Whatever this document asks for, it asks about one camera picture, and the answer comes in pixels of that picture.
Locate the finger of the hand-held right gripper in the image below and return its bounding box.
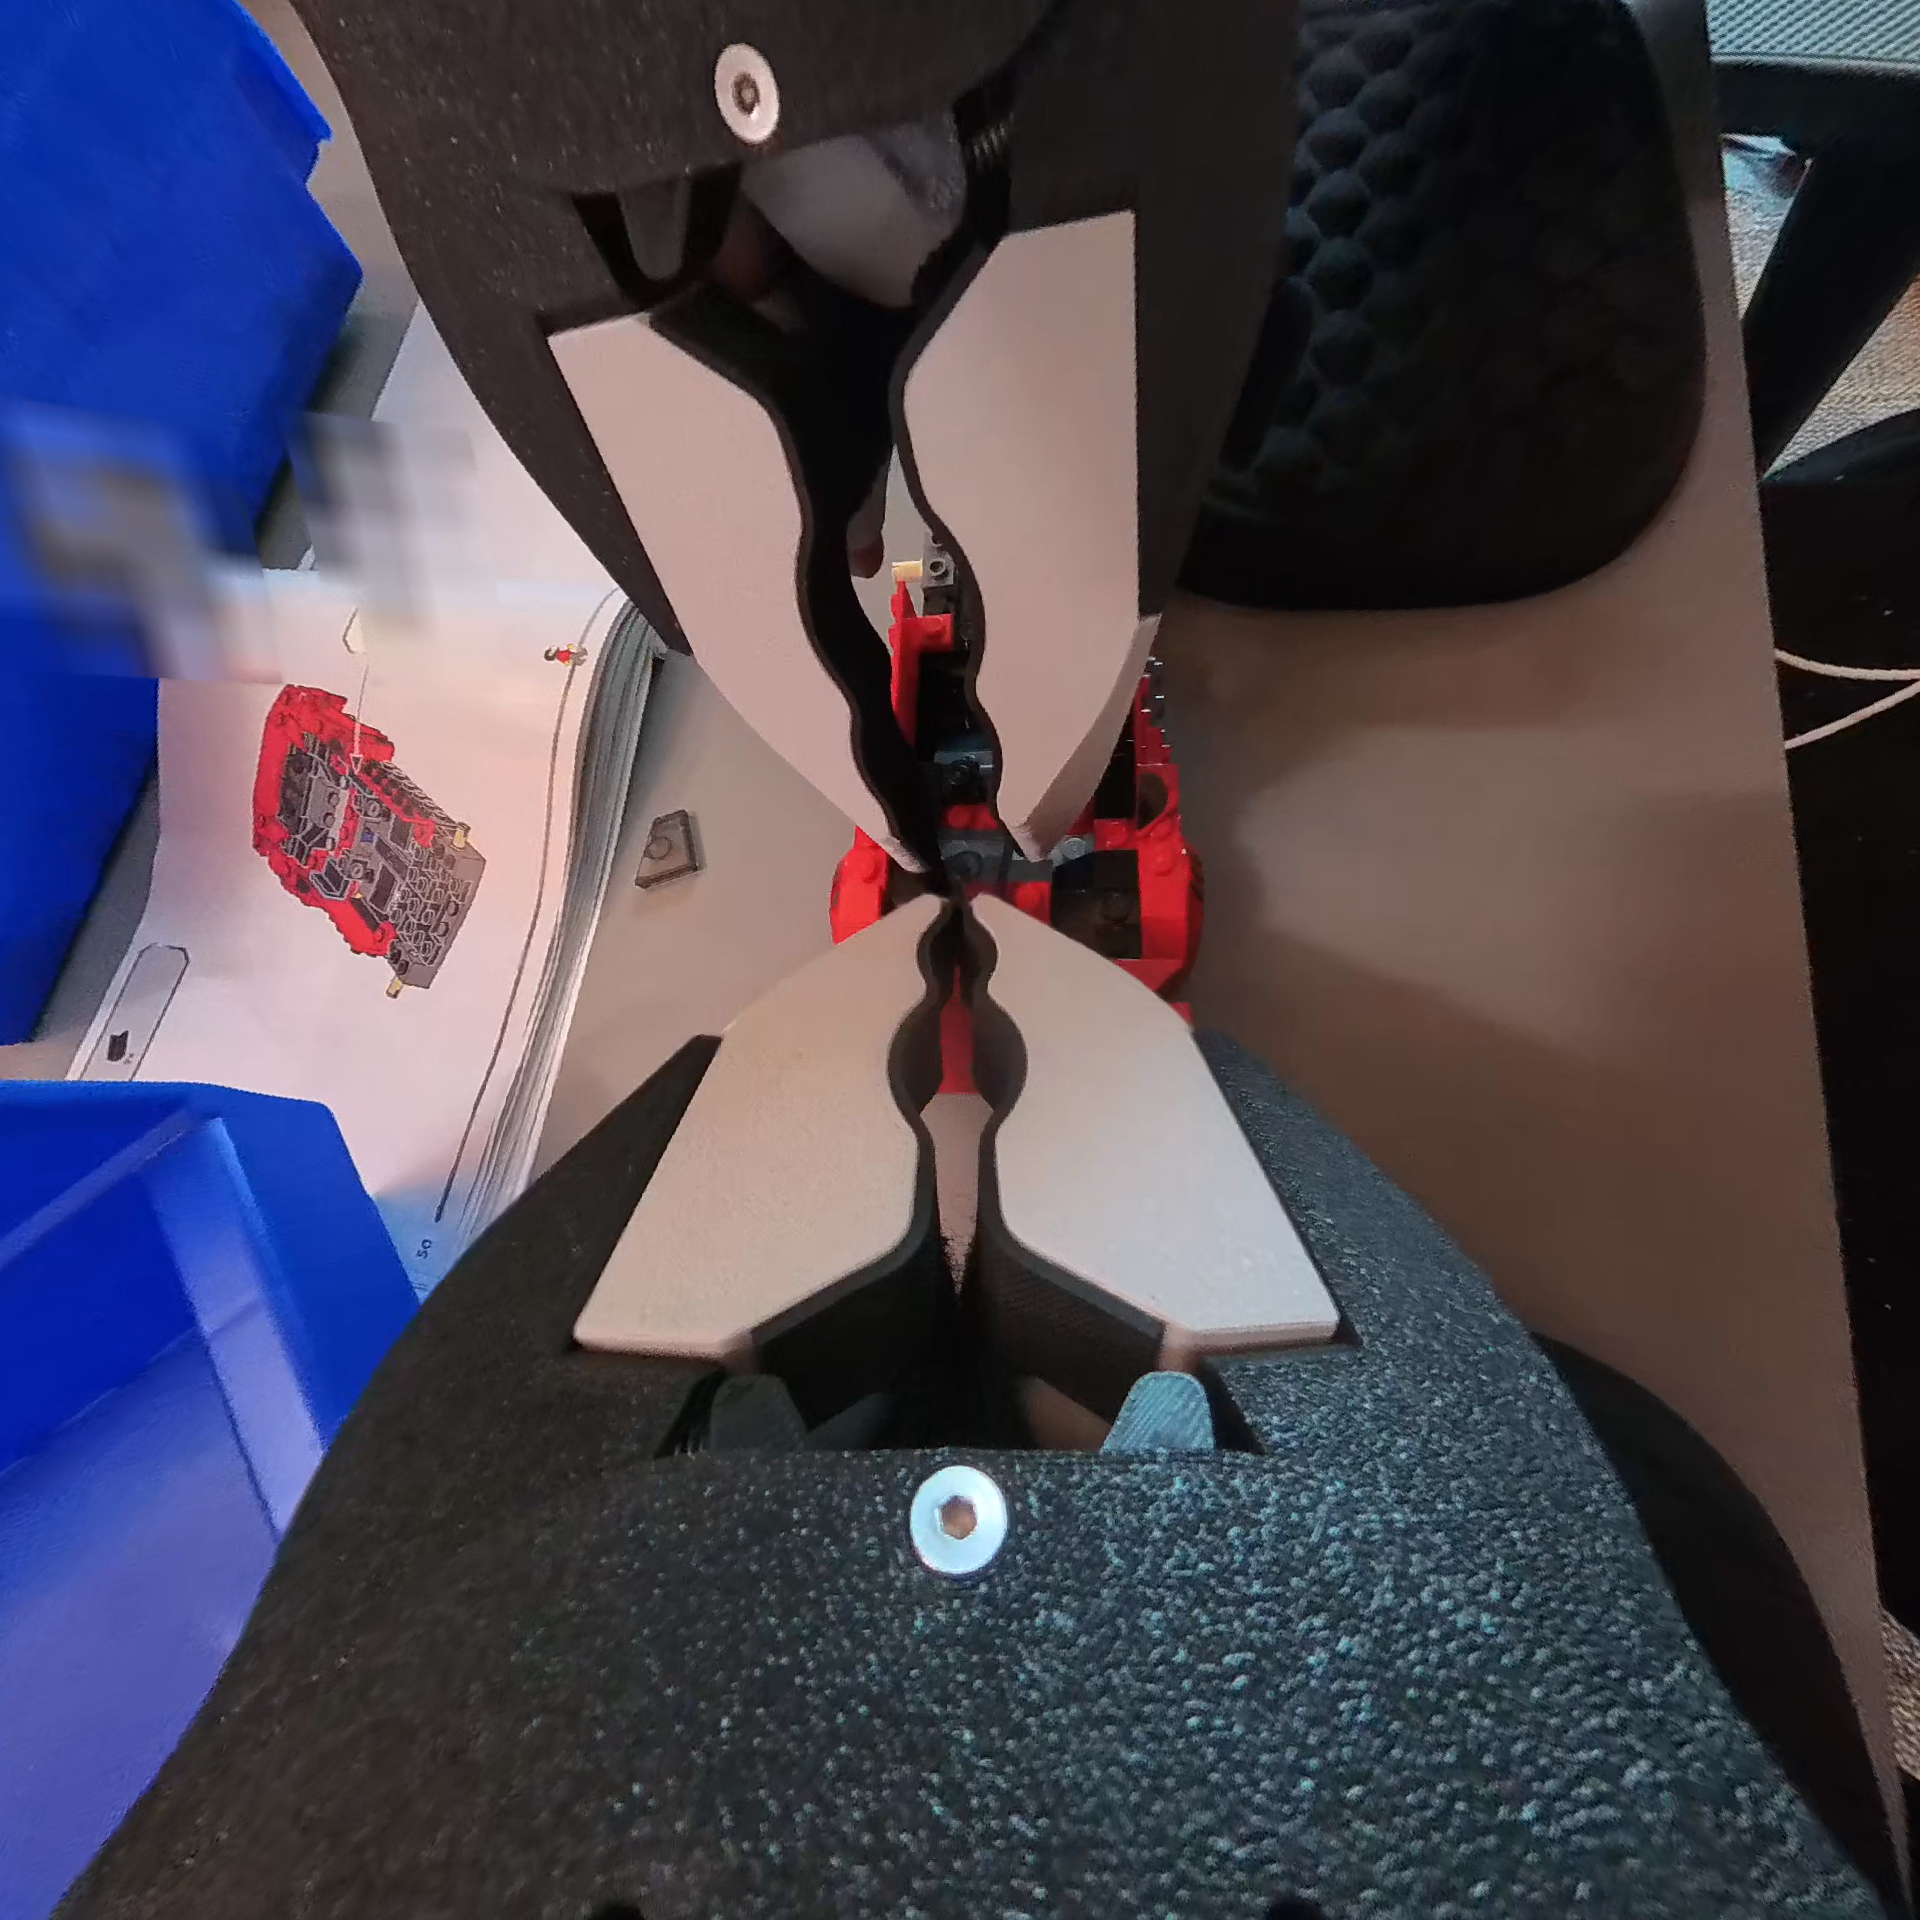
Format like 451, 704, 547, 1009
547, 307, 945, 874
896, 211, 1165, 853

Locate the brick instruction booklet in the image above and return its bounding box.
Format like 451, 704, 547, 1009
29, 307, 671, 1226

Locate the black office chair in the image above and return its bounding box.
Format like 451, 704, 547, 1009
1711, 0, 1920, 474

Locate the white cable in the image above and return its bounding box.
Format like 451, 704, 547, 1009
1776, 650, 1920, 747

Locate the blue plastic bin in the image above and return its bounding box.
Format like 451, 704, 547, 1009
0, 0, 361, 1045
0, 1079, 424, 1920

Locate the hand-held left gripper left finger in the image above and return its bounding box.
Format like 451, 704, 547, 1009
573, 896, 951, 1361

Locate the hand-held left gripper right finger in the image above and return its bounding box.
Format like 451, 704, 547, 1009
968, 900, 1341, 1356

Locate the red toy brick car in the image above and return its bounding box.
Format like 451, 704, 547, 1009
832, 556, 1202, 1097

